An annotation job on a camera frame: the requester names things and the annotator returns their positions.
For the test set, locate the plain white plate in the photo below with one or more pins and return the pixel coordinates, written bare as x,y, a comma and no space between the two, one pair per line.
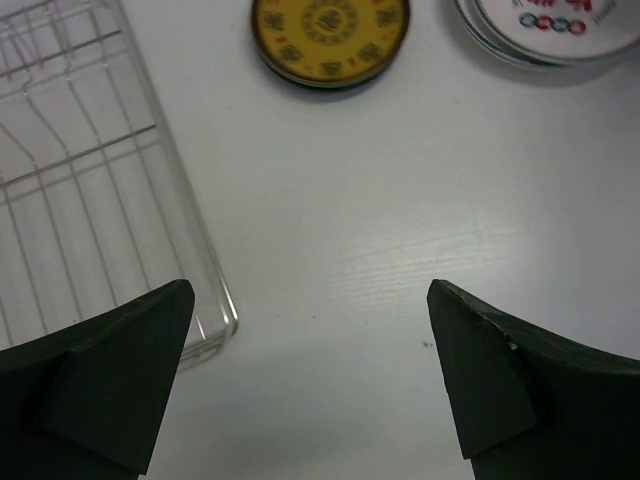
487,39

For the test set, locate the large white plate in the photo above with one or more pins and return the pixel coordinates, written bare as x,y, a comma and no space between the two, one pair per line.
564,31

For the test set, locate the metal wire dish rack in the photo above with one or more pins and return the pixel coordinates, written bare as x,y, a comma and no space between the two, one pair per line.
96,206

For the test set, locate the yellow plate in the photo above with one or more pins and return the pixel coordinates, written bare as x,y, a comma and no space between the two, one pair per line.
329,44

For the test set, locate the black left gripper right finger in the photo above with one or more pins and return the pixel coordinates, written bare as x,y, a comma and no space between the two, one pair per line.
528,403

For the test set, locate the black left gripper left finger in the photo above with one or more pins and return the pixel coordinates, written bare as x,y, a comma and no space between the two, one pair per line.
87,401

